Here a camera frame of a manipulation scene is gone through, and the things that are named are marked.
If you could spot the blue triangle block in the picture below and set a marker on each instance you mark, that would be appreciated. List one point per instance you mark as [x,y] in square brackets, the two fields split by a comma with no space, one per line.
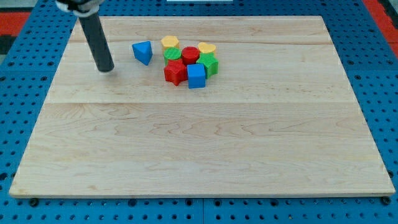
[143,51]

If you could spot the blue cube block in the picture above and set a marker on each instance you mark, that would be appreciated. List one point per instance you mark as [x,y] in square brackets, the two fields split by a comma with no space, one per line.
[196,76]

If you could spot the red star block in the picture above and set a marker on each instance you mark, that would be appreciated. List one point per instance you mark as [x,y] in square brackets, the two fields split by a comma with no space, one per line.
[175,72]

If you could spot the green star block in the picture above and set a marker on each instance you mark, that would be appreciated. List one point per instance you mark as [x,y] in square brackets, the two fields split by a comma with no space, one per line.
[210,63]

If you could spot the red cylinder block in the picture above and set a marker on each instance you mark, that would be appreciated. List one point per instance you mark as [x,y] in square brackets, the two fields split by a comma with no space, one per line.
[190,55]

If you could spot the yellow heart block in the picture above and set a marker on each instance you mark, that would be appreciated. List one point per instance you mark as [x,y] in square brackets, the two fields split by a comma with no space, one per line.
[206,48]

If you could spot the green cylinder block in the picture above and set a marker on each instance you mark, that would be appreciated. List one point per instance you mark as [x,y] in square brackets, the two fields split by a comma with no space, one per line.
[172,53]

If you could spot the yellow hexagon block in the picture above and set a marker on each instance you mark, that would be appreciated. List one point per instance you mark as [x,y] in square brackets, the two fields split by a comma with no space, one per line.
[169,41]

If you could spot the wooden board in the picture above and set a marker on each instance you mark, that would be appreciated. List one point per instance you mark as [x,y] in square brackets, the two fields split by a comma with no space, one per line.
[279,119]

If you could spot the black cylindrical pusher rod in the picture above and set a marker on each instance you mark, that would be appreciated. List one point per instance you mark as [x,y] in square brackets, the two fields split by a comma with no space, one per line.
[97,42]

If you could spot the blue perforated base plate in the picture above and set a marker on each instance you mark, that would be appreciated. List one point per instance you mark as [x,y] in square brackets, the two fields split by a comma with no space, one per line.
[28,69]

